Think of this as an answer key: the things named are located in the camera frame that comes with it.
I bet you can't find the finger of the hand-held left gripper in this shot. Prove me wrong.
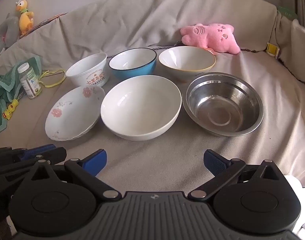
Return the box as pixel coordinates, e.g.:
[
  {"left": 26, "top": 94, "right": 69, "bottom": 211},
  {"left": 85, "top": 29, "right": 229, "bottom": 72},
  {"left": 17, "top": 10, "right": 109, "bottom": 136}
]
[
  {"left": 0, "top": 144, "right": 56, "bottom": 161},
  {"left": 0, "top": 147, "right": 68, "bottom": 179}
]

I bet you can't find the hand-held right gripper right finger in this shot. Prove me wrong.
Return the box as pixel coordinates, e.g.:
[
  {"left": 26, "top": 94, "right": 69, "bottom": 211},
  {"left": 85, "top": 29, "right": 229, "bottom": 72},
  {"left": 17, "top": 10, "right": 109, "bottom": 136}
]
[{"left": 189, "top": 149, "right": 283, "bottom": 202}]

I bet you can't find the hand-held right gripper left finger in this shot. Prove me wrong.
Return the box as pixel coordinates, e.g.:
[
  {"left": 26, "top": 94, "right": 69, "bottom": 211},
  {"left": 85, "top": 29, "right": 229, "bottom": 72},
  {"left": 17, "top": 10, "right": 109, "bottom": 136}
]
[{"left": 30, "top": 149, "right": 119, "bottom": 202}]

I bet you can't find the floral white plate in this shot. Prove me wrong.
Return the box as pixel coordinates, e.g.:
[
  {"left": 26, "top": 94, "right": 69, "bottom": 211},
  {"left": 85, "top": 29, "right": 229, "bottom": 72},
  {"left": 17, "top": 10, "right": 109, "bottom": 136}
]
[{"left": 45, "top": 85, "right": 106, "bottom": 141}]

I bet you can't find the stainless steel bowl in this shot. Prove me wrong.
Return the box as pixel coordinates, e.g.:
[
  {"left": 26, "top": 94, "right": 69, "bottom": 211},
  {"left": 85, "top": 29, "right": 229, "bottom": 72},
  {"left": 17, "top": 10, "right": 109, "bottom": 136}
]
[{"left": 182, "top": 72, "right": 264, "bottom": 137}]

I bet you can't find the large plain white bowl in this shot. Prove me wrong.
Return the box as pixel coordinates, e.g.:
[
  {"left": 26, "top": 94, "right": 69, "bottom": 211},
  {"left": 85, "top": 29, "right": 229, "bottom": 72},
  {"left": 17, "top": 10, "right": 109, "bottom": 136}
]
[{"left": 101, "top": 75, "right": 182, "bottom": 141}]

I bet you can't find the white printed bowl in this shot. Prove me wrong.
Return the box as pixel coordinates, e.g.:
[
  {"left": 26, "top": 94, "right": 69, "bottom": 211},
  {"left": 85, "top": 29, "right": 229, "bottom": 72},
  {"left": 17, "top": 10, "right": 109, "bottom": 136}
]
[{"left": 66, "top": 52, "right": 110, "bottom": 88}]

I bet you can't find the blue bowl with black rim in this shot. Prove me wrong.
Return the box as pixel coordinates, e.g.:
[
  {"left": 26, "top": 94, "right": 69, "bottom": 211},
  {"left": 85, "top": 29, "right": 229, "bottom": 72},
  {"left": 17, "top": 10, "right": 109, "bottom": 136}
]
[{"left": 109, "top": 48, "right": 157, "bottom": 80}]

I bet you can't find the yellow-rimmed white bowl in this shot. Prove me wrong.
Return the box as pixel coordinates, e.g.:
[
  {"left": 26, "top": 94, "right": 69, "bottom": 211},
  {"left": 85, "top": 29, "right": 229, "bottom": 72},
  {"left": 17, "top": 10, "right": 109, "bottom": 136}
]
[{"left": 159, "top": 46, "right": 216, "bottom": 83}]

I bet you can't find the yellow toy charm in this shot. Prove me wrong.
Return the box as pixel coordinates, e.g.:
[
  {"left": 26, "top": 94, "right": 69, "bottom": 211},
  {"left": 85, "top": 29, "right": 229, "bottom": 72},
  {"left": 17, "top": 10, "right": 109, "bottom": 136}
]
[{"left": 2, "top": 99, "right": 19, "bottom": 120}]

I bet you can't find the white-capped supplement bottle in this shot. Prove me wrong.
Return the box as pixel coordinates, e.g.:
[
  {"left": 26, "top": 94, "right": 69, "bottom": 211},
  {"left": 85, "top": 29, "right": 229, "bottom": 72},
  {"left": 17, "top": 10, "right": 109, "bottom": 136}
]
[{"left": 17, "top": 62, "right": 42, "bottom": 99}]

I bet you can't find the green towel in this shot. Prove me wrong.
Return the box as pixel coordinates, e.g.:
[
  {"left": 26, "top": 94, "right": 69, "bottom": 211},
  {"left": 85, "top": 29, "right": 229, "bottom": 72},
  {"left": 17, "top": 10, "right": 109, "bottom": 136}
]
[{"left": 0, "top": 56, "right": 43, "bottom": 143}]

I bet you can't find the grey plush toy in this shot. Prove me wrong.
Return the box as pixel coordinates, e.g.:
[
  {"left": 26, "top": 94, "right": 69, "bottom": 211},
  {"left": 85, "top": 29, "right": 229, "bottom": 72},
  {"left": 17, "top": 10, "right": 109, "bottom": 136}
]
[{"left": 0, "top": 12, "right": 20, "bottom": 57}]

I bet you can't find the pink plush toy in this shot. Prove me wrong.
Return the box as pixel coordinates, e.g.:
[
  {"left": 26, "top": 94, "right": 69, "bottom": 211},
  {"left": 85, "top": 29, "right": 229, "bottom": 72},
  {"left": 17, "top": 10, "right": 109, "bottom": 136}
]
[{"left": 180, "top": 23, "right": 241, "bottom": 55}]

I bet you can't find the yellow and white clip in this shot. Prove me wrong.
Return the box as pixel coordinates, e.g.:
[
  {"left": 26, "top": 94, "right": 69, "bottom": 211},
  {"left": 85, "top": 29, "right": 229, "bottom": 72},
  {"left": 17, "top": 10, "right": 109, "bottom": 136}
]
[{"left": 266, "top": 42, "right": 280, "bottom": 57}]

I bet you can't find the yellow duck plush toy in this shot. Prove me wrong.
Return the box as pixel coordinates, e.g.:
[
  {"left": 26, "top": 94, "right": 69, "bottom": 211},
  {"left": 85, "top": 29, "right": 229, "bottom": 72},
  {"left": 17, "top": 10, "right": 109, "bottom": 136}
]
[{"left": 16, "top": 0, "right": 34, "bottom": 36}]

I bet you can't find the beige sofa cover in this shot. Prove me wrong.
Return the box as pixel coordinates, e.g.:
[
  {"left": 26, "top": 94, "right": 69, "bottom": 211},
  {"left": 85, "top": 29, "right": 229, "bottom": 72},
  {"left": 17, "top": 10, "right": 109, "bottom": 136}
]
[{"left": 0, "top": 0, "right": 305, "bottom": 188}]

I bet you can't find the green packet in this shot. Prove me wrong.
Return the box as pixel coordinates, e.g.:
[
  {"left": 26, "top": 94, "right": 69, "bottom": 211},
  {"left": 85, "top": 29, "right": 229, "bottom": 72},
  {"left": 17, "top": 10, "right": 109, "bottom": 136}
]
[{"left": 277, "top": 5, "right": 298, "bottom": 21}]

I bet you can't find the yellow cord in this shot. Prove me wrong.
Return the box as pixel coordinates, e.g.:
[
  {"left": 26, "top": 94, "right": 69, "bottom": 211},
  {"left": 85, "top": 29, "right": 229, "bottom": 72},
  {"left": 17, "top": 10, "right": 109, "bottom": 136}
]
[{"left": 39, "top": 69, "right": 67, "bottom": 88}]

